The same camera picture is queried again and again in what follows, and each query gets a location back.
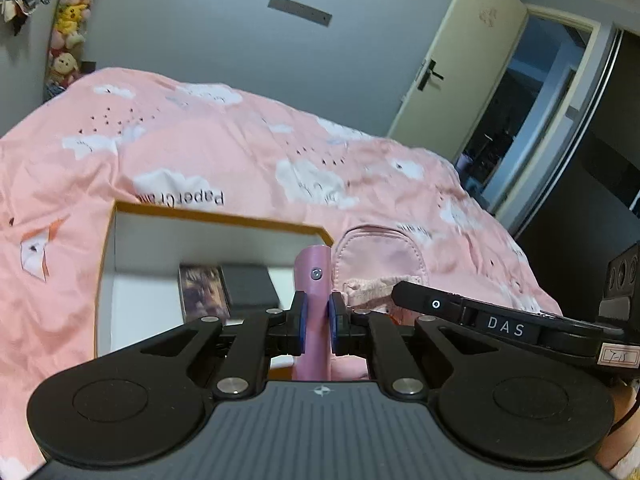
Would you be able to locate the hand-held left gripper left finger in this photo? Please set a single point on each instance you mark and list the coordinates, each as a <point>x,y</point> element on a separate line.
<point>301,325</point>

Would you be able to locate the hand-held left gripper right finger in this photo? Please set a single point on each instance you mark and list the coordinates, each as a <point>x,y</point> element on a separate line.
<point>334,325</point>

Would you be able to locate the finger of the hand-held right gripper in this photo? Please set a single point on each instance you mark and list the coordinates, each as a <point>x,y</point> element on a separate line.
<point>425,302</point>

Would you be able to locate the grey square box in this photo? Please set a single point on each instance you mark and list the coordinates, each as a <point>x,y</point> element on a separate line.
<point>247,285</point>

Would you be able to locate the photo card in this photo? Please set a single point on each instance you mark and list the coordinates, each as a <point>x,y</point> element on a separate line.
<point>202,290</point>

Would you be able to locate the white box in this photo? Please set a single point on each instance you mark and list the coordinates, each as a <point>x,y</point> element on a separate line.
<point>130,260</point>

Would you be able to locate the person's right forearm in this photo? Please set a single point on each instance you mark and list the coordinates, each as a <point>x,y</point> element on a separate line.
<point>625,440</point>

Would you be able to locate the pale pink quilted bag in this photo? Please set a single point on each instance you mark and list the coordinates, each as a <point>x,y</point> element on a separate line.
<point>380,255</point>

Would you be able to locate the dark wardrobe door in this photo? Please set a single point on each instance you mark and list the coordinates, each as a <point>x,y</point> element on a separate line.
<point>600,185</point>

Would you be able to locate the pink cloud printed blanket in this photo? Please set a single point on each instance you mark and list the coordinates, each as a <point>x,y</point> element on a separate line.
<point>200,135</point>

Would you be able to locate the cream door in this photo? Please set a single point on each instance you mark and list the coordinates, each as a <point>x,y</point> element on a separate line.
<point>465,60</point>

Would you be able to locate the column of plush toys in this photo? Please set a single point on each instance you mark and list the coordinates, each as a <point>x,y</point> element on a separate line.
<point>67,20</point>

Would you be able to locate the grey wall panel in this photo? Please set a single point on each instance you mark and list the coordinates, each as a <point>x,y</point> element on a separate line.
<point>300,10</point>

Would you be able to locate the white door frame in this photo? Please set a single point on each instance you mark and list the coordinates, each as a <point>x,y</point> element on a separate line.
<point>565,14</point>

